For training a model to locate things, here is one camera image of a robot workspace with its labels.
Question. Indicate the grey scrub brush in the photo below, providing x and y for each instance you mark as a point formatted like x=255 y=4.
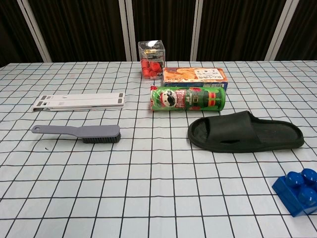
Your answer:
x=99 y=130

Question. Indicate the black rubber slipper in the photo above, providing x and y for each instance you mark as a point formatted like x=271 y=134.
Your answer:
x=235 y=129

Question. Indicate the green Pringles can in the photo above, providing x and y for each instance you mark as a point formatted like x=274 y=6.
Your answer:
x=188 y=99

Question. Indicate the clear box with red caps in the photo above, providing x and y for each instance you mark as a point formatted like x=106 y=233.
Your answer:
x=151 y=67

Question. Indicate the orange blue cracker box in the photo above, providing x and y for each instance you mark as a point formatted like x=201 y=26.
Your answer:
x=193 y=75

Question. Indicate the white black checkered tablecloth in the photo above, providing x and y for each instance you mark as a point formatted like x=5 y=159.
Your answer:
x=148 y=186

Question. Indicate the white flat strip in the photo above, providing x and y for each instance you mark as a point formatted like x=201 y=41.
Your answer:
x=81 y=100

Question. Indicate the black corrugated partition screen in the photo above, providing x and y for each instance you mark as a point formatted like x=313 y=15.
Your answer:
x=86 y=29

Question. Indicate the blue toy building block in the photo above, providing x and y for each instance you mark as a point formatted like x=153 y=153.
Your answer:
x=289 y=196

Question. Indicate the white partition frame post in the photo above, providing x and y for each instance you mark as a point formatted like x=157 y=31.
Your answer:
x=279 y=29
x=131 y=37
x=198 y=29
x=34 y=32

